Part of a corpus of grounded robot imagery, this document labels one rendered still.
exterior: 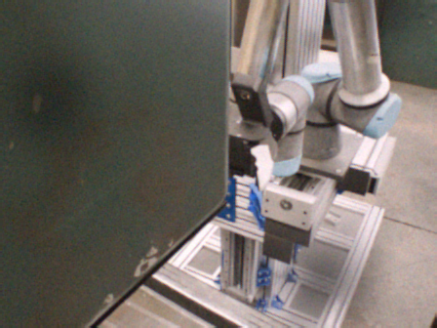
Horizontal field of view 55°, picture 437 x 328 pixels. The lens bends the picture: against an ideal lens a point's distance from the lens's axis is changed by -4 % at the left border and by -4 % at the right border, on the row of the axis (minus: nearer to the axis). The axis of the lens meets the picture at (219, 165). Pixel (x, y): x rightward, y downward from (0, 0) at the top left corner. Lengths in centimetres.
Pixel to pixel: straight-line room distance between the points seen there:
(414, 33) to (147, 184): 465
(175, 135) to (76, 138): 6
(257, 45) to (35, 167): 76
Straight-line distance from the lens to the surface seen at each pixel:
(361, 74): 96
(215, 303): 126
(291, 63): 132
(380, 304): 242
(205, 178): 26
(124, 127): 20
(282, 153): 86
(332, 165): 116
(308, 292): 210
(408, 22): 480
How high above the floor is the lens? 179
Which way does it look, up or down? 34 degrees down
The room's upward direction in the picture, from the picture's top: straight up
